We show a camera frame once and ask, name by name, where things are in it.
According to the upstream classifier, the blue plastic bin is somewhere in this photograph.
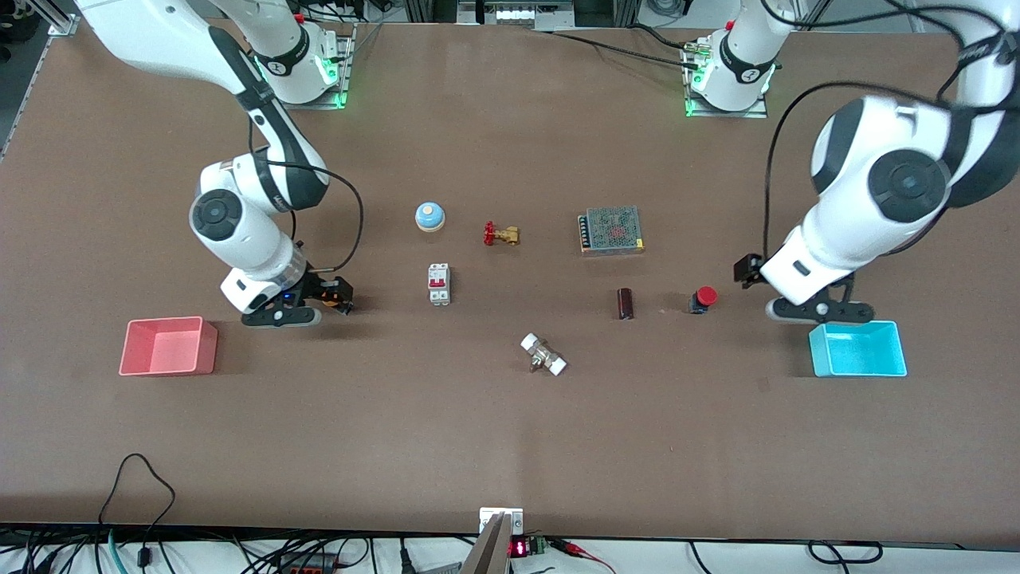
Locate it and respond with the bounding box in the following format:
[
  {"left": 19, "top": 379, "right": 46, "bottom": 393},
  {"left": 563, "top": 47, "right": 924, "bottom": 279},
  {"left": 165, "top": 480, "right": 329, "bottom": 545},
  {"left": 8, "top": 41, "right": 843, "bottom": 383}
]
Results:
[{"left": 809, "top": 320, "right": 908, "bottom": 378}]

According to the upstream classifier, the pink plastic bin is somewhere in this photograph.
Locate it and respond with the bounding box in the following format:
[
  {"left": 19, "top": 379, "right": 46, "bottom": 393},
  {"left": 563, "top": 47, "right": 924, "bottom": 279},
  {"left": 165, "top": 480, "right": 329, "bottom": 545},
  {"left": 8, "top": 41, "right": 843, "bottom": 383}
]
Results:
[{"left": 120, "top": 316, "right": 218, "bottom": 376}]

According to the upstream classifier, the metal fitting with white caps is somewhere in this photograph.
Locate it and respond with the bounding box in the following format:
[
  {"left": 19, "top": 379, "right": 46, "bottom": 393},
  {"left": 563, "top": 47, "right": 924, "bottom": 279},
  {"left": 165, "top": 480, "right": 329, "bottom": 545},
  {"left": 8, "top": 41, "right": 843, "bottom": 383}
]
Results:
[{"left": 520, "top": 332, "right": 567, "bottom": 376}]

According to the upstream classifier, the metal mesh power supply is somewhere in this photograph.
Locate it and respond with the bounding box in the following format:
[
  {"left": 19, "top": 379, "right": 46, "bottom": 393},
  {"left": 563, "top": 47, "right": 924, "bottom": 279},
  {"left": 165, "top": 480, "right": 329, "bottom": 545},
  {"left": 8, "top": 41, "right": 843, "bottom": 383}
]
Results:
[{"left": 579, "top": 206, "right": 645, "bottom": 256}]

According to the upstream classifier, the red clip lead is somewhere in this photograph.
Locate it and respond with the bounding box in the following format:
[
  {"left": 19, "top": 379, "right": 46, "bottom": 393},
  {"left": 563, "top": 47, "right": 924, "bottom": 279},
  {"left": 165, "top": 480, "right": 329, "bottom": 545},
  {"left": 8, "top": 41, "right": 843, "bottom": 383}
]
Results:
[{"left": 554, "top": 539, "right": 616, "bottom": 574}]

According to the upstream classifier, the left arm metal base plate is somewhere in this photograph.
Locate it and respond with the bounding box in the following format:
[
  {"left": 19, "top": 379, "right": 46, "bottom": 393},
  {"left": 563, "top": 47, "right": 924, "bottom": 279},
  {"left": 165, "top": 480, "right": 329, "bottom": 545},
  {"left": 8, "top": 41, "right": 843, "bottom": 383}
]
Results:
[{"left": 683, "top": 40, "right": 771, "bottom": 120}]

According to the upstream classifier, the black looped cable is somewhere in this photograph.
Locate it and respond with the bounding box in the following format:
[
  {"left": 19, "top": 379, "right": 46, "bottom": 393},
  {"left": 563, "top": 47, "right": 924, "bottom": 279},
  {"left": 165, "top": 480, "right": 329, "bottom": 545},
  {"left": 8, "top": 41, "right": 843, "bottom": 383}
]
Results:
[{"left": 97, "top": 454, "right": 176, "bottom": 568}]

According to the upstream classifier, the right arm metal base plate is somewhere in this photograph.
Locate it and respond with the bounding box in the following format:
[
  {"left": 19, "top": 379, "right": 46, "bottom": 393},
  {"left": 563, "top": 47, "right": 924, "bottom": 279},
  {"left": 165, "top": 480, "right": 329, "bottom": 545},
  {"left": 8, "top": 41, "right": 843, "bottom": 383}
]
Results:
[{"left": 275, "top": 22, "right": 357, "bottom": 109}]

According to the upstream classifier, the black coiled cable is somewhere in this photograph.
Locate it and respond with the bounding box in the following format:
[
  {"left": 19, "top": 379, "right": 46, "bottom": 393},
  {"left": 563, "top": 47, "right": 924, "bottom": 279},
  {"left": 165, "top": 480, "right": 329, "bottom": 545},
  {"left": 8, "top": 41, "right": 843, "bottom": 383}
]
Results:
[{"left": 807, "top": 540, "right": 884, "bottom": 565}]

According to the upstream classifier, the white pole bracket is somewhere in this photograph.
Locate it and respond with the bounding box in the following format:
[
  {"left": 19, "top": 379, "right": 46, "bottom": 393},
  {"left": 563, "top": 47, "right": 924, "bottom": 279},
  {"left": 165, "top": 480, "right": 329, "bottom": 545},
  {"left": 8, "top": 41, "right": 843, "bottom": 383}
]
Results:
[{"left": 479, "top": 507, "right": 525, "bottom": 537}]

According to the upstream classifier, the grey camera pole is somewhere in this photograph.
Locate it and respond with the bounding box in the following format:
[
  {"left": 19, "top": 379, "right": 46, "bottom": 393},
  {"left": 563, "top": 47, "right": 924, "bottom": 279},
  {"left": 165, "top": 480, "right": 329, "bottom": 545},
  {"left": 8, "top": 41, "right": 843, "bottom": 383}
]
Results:
[{"left": 460, "top": 513, "right": 512, "bottom": 574}]

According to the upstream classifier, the black cable across table edge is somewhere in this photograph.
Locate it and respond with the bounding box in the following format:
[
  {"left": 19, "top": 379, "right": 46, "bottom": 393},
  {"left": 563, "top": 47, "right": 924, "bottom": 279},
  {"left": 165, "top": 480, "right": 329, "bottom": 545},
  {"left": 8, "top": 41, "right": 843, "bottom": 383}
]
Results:
[{"left": 550, "top": 24, "right": 696, "bottom": 69}]

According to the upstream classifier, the aluminium frame rail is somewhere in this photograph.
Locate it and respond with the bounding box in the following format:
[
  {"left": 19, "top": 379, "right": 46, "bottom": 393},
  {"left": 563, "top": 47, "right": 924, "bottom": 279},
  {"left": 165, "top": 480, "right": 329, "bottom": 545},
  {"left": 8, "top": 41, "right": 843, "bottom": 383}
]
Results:
[{"left": 28, "top": 0, "right": 82, "bottom": 37}]

